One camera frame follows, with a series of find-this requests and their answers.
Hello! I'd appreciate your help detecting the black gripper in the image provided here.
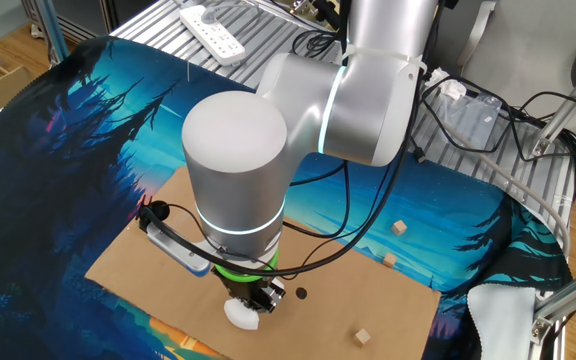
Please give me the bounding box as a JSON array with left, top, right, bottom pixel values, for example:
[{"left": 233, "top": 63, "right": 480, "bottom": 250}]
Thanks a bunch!
[{"left": 212, "top": 269, "right": 287, "bottom": 315}]

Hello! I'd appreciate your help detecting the white sponge block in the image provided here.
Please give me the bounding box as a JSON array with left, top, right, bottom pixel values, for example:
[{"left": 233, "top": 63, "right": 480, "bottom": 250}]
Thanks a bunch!
[{"left": 223, "top": 298, "right": 260, "bottom": 332}]

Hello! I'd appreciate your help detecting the brown cardboard sheet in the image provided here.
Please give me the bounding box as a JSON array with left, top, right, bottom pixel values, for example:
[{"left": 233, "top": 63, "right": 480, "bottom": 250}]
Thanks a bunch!
[{"left": 85, "top": 166, "right": 442, "bottom": 360}]

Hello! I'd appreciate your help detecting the white power strip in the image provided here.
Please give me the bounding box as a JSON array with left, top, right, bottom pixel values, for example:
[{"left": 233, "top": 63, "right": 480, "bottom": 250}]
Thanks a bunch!
[{"left": 178, "top": 4, "right": 247, "bottom": 67}]

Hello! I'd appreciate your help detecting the clear plastic bag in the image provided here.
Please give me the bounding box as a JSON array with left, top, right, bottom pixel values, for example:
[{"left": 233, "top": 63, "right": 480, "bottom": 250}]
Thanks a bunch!
[{"left": 435, "top": 92, "right": 504, "bottom": 151}]

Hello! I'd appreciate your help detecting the forest print table mat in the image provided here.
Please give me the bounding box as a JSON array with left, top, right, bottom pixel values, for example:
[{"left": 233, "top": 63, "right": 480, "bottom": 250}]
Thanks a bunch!
[{"left": 0, "top": 34, "right": 574, "bottom": 360}]

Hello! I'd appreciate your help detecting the crumpled white paper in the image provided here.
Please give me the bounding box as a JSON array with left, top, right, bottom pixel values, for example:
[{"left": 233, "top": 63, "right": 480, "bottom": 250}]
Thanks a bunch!
[{"left": 423, "top": 67, "right": 468, "bottom": 100}]

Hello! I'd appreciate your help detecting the black base plug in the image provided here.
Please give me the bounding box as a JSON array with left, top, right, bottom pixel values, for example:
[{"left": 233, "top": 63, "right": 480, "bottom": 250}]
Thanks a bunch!
[{"left": 312, "top": 0, "right": 343, "bottom": 27}]

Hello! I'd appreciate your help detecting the dark aluminium framed cabinet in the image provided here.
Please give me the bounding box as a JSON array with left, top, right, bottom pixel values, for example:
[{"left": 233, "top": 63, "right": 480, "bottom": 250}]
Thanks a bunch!
[{"left": 20, "top": 0, "right": 164, "bottom": 46}]

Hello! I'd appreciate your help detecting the grey office chair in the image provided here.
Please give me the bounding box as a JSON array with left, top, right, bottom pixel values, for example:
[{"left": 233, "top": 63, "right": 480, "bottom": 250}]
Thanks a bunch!
[{"left": 455, "top": 0, "right": 576, "bottom": 134}]

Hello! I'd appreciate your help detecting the green flange ring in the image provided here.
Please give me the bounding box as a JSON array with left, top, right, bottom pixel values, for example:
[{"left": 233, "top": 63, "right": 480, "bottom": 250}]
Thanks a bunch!
[{"left": 213, "top": 248, "right": 280, "bottom": 282}]

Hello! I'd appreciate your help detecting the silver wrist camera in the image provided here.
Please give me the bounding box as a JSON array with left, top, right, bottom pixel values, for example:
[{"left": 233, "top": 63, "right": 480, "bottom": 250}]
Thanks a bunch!
[{"left": 145, "top": 219, "right": 213, "bottom": 279}]

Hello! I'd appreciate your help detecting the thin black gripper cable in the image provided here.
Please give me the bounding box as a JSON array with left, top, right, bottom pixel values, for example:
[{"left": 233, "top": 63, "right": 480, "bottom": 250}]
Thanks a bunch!
[{"left": 167, "top": 159, "right": 394, "bottom": 281}]

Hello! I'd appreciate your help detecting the thick black camera cable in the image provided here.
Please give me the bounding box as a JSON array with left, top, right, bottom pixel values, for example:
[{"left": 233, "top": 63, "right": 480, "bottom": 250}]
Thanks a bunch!
[{"left": 136, "top": 0, "right": 444, "bottom": 279}]

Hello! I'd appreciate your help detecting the black USB cable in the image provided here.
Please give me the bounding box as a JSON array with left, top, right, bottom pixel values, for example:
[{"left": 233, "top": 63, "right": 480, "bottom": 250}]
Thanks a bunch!
[{"left": 407, "top": 74, "right": 524, "bottom": 164}]

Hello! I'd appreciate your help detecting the coiled black cable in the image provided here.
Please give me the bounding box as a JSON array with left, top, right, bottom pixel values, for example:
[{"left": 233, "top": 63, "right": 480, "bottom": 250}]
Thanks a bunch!
[{"left": 290, "top": 28, "right": 343, "bottom": 60}]

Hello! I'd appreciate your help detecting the white cable tie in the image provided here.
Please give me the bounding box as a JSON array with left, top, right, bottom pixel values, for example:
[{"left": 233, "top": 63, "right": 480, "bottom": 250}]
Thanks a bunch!
[{"left": 342, "top": 43, "right": 429, "bottom": 77}]

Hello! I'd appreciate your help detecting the grey hose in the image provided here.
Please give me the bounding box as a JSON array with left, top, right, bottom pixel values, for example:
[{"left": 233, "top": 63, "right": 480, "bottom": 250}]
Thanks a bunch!
[{"left": 435, "top": 122, "right": 572, "bottom": 261}]

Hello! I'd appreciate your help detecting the white plug with cord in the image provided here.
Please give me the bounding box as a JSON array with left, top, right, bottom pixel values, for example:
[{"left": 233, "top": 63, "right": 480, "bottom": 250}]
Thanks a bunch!
[{"left": 198, "top": 0, "right": 264, "bottom": 25}]

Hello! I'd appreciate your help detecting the aluminium frame post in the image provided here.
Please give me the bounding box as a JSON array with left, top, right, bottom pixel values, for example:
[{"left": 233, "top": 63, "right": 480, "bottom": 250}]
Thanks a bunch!
[
  {"left": 531, "top": 52, "right": 576, "bottom": 157},
  {"left": 530, "top": 257, "right": 576, "bottom": 346},
  {"left": 35, "top": 0, "right": 72, "bottom": 66}
]

